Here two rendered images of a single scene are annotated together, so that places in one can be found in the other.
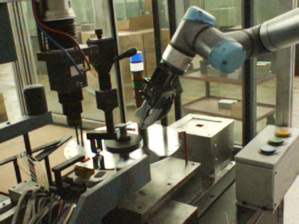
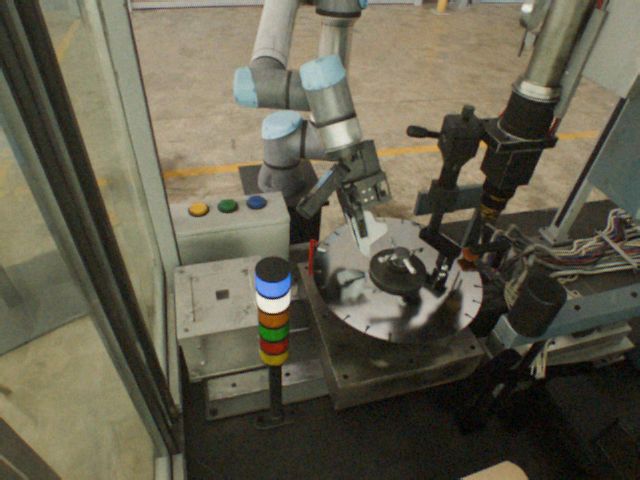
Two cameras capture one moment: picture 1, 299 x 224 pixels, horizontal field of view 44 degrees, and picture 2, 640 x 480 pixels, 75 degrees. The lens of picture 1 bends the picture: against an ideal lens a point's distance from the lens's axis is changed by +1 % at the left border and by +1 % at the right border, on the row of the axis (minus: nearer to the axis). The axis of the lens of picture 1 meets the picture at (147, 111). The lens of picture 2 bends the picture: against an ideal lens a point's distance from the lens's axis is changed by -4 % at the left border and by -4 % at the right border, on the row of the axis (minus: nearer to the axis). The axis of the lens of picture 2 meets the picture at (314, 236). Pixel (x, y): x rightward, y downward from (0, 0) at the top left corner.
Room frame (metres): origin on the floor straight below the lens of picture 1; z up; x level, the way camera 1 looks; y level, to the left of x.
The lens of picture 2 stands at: (1.55, 0.28, 1.55)
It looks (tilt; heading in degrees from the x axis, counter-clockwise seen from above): 42 degrees down; 215
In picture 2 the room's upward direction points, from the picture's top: 4 degrees clockwise
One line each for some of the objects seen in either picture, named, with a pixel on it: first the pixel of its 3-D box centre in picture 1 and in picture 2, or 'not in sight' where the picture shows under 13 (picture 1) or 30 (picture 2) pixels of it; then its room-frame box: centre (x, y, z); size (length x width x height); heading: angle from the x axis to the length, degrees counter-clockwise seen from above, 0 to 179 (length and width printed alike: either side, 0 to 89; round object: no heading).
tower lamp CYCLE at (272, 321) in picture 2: (137, 75); (273, 308); (1.27, 0.02, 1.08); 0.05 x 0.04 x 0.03; 53
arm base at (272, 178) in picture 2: not in sight; (281, 169); (0.67, -0.48, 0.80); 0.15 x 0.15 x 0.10
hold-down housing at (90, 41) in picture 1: (103, 71); (453, 162); (0.90, 0.10, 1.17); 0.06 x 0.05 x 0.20; 134
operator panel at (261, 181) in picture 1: (270, 165); (231, 234); (1.01, -0.36, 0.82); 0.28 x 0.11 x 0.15; 143
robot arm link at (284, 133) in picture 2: not in sight; (284, 136); (0.67, -0.47, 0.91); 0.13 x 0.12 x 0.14; 124
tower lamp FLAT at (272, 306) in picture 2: (137, 65); (273, 293); (1.27, 0.02, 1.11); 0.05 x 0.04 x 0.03; 53
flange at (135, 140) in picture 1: (123, 139); (398, 266); (0.97, 0.08, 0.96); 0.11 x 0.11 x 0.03
